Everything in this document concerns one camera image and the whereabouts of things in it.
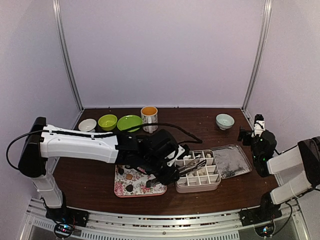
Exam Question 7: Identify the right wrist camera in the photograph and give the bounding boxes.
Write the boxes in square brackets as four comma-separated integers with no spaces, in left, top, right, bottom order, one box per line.
[251,114,266,138]

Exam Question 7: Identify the black white bowl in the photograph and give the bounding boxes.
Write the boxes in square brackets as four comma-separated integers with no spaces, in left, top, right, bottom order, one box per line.
[78,118,97,133]

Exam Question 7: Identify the left aluminium frame post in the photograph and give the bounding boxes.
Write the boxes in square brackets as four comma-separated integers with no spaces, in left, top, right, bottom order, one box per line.
[52,0,84,112]

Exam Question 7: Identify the green plate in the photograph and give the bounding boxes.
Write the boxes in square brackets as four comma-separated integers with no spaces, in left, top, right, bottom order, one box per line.
[117,114,143,131]

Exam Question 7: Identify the pale blue tea bowl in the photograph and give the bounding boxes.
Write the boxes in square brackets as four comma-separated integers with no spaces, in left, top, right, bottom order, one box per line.
[215,113,235,131]

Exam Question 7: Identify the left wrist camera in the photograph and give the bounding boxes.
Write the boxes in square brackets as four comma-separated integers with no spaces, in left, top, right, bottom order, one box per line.
[165,144,190,167]

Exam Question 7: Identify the metal serving tongs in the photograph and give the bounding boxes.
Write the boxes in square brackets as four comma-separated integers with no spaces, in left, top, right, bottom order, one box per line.
[146,158,207,188]

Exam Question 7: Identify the right aluminium frame post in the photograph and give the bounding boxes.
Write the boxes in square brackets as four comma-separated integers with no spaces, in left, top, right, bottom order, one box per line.
[241,0,273,113]

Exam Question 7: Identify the green bowl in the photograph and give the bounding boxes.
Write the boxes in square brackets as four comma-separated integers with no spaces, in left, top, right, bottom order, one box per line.
[98,114,118,132]

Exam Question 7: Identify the floral pink tray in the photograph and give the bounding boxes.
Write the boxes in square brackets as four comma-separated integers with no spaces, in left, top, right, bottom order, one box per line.
[113,165,167,198]

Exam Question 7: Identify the pink rabbit tin lid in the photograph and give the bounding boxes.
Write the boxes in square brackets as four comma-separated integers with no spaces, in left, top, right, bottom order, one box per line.
[212,144,253,180]

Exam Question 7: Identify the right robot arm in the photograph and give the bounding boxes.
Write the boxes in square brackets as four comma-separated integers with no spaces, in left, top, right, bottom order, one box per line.
[237,125,320,223]

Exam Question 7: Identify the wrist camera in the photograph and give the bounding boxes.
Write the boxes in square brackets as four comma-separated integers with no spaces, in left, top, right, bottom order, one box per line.
[251,114,266,138]
[165,144,190,167]

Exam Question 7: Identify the floral white mug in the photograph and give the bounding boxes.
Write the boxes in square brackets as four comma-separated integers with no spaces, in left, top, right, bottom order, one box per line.
[140,106,158,134]

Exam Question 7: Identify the aluminium frame post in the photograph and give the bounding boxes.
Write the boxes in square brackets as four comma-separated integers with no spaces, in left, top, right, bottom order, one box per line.
[52,0,84,112]
[241,0,273,113]

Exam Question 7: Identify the front aluminium rail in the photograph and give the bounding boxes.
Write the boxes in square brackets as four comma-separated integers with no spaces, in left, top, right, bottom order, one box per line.
[24,197,303,240]

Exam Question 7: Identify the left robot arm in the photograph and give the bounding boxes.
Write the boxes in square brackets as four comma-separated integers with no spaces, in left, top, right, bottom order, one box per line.
[18,117,186,222]

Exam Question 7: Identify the pink divided tin box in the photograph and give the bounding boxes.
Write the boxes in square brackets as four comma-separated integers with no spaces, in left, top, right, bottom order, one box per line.
[174,149,221,194]

